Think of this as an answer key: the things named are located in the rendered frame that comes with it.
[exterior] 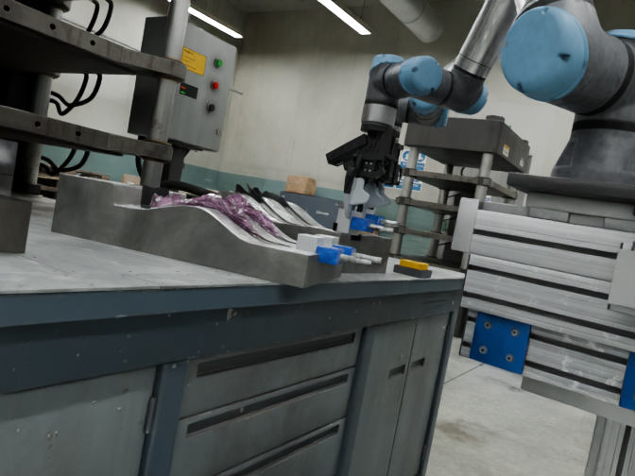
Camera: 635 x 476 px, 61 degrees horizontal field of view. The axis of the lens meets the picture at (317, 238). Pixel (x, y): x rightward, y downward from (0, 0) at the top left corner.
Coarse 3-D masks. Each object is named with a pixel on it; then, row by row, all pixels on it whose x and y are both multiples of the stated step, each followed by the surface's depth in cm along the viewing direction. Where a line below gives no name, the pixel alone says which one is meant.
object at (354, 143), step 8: (360, 136) 120; (344, 144) 123; (352, 144) 121; (360, 144) 120; (328, 152) 125; (336, 152) 124; (344, 152) 122; (352, 152) 122; (328, 160) 125; (336, 160) 124; (344, 160) 125
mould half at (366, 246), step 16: (224, 192) 135; (256, 208) 131; (272, 208) 138; (288, 224) 124; (368, 240) 127; (384, 240) 134; (384, 256) 136; (352, 272) 124; (368, 272) 130; (384, 272) 138
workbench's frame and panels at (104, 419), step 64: (0, 320) 52; (64, 320) 58; (128, 320) 71; (192, 320) 81; (256, 320) 94; (320, 320) 112; (384, 320) 138; (448, 320) 186; (0, 384) 58; (64, 384) 66; (128, 384) 74; (192, 384) 85; (256, 384) 99; (320, 384) 122; (384, 384) 149; (0, 448) 61; (64, 448) 68; (128, 448) 76; (192, 448) 88; (256, 448) 103; (320, 448) 124; (384, 448) 157
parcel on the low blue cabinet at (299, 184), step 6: (288, 180) 876; (294, 180) 869; (300, 180) 863; (306, 180) 859; (312, 180) 869; (288, 186) 875; (294, 186) 868; (300, 186) 862; (306, 186) 860; (312, 186) 871; (294, 192) 870; (300, 192) 862; (306, 192) 864; (312, 192) 875
